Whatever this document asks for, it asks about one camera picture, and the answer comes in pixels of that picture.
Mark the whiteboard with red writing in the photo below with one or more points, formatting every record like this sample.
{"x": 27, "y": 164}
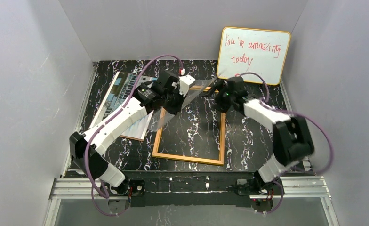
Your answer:
{"x": 253, "y": 50}

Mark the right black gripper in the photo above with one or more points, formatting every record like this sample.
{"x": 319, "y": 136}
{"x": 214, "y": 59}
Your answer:
{"x": 221, "y": 98}

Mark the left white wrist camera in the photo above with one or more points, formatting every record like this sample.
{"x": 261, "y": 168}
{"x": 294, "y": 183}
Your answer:
{"x": 185, "y": 82}

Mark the yellow wooden picture frame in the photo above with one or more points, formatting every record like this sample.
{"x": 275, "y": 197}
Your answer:
{"x": 196, "y": 134}

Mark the aluminium rail with black bases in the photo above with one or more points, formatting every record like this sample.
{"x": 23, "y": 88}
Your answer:
{"x": 157, "y": 188}

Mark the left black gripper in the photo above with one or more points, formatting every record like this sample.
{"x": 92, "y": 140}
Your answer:
{"x": 174, "y": 101}

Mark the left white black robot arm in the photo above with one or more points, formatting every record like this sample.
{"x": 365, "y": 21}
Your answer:
{"x": 168, "y": 91}

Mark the building and sky photo board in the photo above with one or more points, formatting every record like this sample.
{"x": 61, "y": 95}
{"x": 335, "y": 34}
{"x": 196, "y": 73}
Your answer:
{"x": 117, "y": 93}

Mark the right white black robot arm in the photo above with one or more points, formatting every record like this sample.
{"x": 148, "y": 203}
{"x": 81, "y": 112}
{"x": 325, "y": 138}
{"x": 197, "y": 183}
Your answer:
{"x": 292, "y": 141}

